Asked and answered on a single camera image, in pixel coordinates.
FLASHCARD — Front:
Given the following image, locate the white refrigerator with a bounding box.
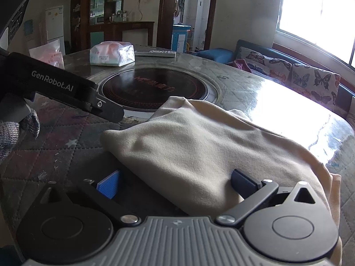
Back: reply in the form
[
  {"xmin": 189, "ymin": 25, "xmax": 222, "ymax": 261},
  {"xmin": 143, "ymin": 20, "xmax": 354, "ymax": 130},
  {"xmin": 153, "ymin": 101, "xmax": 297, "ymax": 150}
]
[{"xmin": 44, "ymin": 6, "xmax": 66, "ymax": 55}]

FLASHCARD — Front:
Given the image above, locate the black round induction cooktop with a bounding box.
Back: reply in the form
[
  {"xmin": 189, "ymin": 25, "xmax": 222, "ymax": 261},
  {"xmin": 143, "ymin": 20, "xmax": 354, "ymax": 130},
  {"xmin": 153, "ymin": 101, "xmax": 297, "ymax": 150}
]
[{"xmin": 101, "ymin": 68, "xmax": 209, "ymax": 112}]

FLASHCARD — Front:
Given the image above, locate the grey gloved left hand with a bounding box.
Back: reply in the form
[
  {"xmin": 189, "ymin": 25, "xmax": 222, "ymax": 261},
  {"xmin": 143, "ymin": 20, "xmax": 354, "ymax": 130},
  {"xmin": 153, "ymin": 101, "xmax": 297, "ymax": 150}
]
[{"xmin": 0, "ymin": 108, "xmax": 40, "ymax": 162}]

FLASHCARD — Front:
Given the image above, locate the butterfly print cushion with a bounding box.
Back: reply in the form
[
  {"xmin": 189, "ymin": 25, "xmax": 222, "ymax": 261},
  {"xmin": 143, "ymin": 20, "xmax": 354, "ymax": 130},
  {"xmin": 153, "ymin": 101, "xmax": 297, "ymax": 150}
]
[
  {"xmin": 289, "ymin": 64, "xmax": 341, "ymax": 111},
  {"xmin": 237, "ymin": 47, "xmax": 292, "ymax": 86}
]

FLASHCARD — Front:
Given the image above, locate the right butterfly print cushion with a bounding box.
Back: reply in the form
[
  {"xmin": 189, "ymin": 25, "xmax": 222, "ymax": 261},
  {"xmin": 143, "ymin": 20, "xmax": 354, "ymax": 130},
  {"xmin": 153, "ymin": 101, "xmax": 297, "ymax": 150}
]
[{"xmin": 289, "ymin": 64, "xmax": 341, "ymax": 111}]

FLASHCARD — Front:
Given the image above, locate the light blue cabinet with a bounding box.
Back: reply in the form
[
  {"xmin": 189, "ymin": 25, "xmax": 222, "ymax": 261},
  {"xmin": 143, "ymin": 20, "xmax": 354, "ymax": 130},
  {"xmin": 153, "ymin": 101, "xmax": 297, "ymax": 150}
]
[{"xmin": 171, "ymin": 24, "xmax": 191, "ymax": 53}]

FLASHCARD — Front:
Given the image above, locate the window with metal frame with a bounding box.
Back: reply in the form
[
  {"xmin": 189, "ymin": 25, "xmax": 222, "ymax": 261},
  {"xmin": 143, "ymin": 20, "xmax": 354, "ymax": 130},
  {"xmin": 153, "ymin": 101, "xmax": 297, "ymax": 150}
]
[{"xmin": 275, "ymin": 0, "xmax": 354, "ymax": 70}]

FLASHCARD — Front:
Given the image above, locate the dark wooden side counter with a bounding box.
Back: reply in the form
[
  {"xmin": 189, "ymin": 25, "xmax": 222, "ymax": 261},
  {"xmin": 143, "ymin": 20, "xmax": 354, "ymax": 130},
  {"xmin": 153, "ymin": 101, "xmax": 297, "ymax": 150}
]
[{"xmin": 83, "ymin": 21, "xmax": 154, "ymax": 49}]

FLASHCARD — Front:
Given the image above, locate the grey remote control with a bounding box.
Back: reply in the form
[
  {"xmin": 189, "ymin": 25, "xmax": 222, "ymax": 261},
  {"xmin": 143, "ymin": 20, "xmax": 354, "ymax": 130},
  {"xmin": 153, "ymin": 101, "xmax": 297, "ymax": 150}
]
[{"xmin": 135, "ymin": 50, "xmax": 176, "ymax": 58}]

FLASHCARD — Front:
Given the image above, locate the black white table appliance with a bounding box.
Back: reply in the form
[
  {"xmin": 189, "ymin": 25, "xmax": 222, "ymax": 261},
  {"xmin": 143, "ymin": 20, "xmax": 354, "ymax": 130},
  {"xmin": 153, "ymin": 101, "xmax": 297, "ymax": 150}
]
[{"xmin": 1, "ymin": 0, "xmax": 30, "ymax": 51}]

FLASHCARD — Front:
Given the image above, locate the dark wooden door frame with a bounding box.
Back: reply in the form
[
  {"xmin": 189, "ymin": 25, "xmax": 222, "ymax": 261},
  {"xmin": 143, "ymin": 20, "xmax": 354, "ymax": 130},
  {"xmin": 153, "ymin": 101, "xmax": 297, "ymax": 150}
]
[{"xmin": 156, "ymin": 0, "xmax": 217, "ymax": 50}]

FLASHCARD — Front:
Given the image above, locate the magenta cloth on sofa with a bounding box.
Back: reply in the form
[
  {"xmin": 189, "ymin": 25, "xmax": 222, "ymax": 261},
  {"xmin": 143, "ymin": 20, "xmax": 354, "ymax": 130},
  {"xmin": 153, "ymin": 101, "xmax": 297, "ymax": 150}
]
[{"xmin": 227, "ymin": 59, "xmax": 252, "ymax": 73}]

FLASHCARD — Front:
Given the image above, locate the dark wooden display cabinet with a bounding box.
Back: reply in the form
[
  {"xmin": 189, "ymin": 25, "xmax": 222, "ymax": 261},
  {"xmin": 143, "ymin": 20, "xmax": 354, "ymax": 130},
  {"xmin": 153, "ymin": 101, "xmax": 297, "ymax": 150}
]
[{"xmin": 70, "ymin": 0, "xmax": 123, "ymax": 52}]

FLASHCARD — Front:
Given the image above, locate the blue corner sofa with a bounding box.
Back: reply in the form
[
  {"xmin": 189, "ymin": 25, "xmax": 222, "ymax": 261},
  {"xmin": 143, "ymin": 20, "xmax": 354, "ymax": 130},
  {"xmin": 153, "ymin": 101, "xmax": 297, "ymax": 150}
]
[{"xmin": 196, "ymin": 40, "xmax": 354, "ymax": 123}]

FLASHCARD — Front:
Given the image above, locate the pink plastic bag pack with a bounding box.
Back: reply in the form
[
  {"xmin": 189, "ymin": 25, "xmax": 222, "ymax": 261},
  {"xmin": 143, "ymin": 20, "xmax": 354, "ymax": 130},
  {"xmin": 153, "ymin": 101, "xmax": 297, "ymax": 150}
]
[{"xmin": 29, "ymin": 39, "xmax": 65, "ymax": 70}]

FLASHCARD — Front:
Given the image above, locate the left butterfly print cushion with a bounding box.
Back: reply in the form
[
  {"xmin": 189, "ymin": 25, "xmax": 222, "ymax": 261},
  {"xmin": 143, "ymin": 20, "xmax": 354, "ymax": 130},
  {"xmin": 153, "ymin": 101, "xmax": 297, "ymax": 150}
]
[{"xmin": 237, "ymin": 47, "xmax": 292, "ymax": 86}]

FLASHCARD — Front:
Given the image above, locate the cream beige garment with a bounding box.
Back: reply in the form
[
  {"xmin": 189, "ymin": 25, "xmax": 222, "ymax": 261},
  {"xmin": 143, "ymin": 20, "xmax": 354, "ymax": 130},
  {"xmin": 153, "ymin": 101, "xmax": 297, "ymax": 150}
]
[{"xmin": 99, "ymin": 95, "xmax": 343, "ymax": 266}]

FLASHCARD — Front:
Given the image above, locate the pink white tissue pack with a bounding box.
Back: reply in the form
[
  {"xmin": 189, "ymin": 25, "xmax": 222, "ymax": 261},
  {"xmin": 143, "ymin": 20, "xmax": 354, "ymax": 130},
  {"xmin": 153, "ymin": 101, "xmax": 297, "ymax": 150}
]
[{"xmin": 90, "ymin": 41, "xmax": 135, "ymax": 67}]

